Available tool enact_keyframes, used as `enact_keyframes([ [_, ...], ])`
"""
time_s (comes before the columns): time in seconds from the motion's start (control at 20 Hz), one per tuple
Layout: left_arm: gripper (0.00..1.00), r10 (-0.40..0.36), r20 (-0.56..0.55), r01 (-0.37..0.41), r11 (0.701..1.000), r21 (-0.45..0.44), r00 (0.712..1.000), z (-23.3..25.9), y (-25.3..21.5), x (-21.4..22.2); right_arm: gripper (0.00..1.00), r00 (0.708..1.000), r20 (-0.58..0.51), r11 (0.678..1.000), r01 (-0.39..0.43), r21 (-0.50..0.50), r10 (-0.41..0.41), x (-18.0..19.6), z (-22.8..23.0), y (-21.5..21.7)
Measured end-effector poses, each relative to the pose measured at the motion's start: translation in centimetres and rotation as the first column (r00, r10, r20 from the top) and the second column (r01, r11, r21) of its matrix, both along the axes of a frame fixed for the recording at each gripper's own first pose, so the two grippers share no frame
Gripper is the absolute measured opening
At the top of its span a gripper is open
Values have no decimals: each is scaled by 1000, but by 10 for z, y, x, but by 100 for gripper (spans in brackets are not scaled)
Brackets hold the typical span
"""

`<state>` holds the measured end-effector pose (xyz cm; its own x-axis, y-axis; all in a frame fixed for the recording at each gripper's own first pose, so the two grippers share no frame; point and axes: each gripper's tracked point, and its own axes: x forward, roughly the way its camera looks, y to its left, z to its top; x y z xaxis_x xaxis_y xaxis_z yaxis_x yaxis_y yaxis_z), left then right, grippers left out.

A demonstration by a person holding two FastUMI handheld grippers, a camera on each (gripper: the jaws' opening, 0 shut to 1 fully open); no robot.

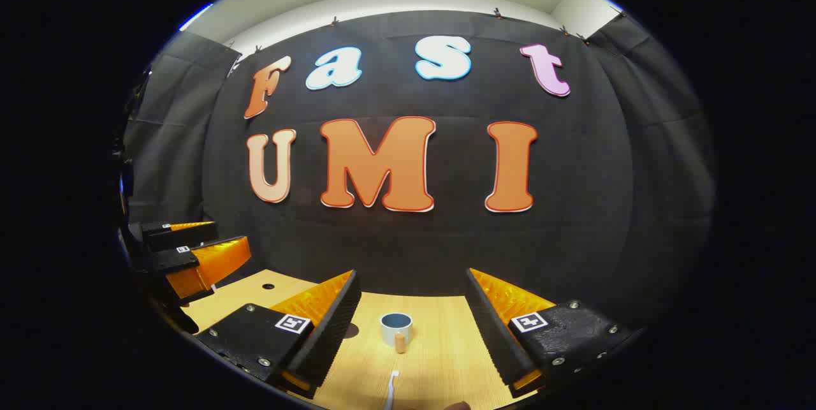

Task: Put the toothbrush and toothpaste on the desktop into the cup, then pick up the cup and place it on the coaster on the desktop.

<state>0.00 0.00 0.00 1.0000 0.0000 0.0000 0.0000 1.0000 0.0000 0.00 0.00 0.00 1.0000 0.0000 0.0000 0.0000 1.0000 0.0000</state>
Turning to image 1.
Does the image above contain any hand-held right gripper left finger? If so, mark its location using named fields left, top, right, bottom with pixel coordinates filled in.
left=194, top=270, right=362, bottom=400

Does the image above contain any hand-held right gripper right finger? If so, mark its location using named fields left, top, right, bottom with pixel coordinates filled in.
left=465, top=268, right=645, bottom=398

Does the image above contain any pale green cup wooden handle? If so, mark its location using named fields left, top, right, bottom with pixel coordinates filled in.
left=380, top=312, right=413, bottom=355

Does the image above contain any white toothbrush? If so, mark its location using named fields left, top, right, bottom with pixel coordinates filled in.
left=382, top=370, right=401, bottom=410

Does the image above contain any wooden desktop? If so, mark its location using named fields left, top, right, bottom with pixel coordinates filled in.
left=182, top=268, right=543, bottom=410

